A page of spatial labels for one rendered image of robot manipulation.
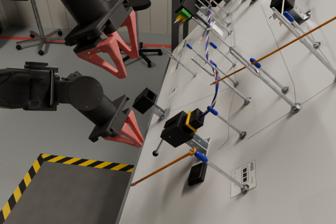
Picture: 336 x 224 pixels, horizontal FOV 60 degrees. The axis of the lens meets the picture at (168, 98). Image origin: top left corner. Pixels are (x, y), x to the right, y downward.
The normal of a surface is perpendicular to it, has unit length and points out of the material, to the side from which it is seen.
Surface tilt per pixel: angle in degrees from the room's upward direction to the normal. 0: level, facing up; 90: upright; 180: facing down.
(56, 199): 0
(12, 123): 0
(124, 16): 66
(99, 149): 0
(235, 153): 51
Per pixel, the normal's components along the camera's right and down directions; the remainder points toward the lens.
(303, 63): -0.76, -0.58
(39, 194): 0.00, -0.81
